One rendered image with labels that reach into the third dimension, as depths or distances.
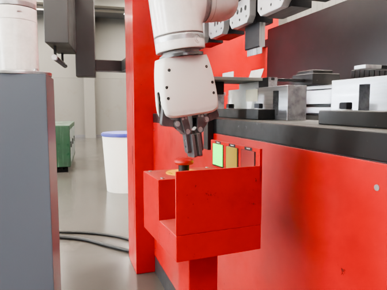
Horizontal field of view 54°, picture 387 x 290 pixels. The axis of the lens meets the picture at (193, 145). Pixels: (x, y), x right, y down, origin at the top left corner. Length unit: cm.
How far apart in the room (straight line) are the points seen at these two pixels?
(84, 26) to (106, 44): 920
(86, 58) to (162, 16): 193
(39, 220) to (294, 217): 70
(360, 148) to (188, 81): 30
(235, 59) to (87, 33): 96
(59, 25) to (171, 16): 158
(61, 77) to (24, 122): 1059
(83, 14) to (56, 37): 47
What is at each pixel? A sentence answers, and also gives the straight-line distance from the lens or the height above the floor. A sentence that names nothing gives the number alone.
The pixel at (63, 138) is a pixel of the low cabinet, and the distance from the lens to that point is 550.
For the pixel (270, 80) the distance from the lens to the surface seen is 118.
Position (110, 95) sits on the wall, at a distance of 1164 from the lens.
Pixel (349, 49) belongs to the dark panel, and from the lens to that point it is 170.
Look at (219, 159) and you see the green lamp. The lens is 80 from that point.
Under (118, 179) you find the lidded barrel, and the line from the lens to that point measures 408.
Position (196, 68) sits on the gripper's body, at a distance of 64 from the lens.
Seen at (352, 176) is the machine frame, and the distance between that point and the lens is 68.
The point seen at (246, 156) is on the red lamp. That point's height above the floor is 82.
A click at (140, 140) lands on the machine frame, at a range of 203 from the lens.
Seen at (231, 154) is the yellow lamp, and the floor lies 82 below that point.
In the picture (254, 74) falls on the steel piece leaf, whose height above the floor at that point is 102.
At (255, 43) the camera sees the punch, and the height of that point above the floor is 111.
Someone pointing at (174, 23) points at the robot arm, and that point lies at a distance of 63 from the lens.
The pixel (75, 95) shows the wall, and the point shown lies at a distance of 1166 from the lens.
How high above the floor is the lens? 91
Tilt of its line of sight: 6 degrees down
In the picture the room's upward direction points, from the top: straight up
